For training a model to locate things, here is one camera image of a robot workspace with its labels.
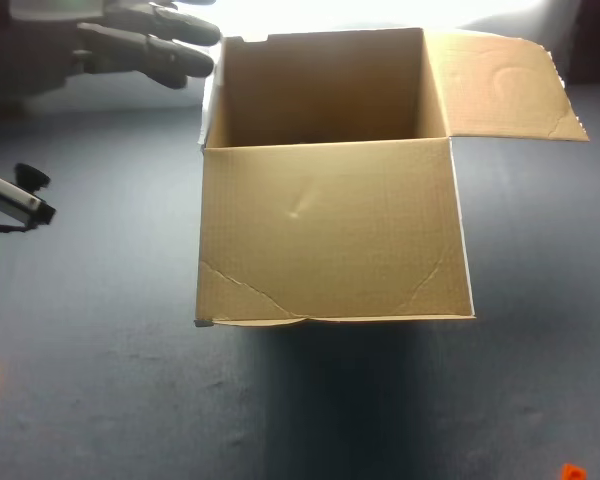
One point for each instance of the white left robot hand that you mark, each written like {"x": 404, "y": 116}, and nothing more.
{"x": 155, "y": 47}

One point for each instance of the brown cardboard box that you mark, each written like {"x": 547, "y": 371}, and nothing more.
{"x": 330, "y": 225}

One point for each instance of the grey table cloth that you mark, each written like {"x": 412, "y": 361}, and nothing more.
{"x": 105, "y": 375}

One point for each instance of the white backdrop sheet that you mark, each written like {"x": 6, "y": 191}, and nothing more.
{"x": 505, "y": 25}

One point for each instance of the flat orange toy brick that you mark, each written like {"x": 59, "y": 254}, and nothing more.
{"x": 574, "y": 472}

